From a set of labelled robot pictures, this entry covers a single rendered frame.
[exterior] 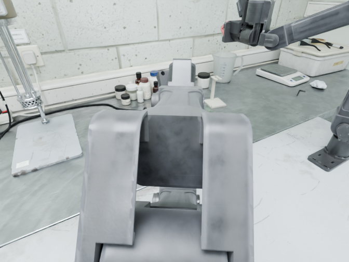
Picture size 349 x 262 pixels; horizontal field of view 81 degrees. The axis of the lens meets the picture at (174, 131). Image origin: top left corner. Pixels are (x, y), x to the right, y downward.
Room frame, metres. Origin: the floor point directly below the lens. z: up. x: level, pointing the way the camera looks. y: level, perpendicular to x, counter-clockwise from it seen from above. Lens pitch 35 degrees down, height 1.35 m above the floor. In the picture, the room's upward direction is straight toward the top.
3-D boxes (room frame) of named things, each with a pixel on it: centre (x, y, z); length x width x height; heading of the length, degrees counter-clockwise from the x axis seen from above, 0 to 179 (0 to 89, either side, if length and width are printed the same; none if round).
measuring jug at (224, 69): (1.19, -0.30, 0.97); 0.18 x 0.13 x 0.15; 85
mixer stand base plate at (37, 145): (0.59, 0.46, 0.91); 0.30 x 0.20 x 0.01; 29
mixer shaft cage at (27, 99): (0.60, 0.47, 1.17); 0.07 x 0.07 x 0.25
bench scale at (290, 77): (1.23, -0.66, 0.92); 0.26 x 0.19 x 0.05; 32
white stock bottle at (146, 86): (0.95, 0.14, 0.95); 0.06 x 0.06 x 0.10
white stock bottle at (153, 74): (1.00, 0.10, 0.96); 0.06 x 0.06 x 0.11
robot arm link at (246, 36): (0.72, -0.25, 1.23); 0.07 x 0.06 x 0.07; 20
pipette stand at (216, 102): (0.88, -0.19, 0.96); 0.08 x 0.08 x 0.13; 20
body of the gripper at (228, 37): (0.78, -0.23, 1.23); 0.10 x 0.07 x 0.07; 110
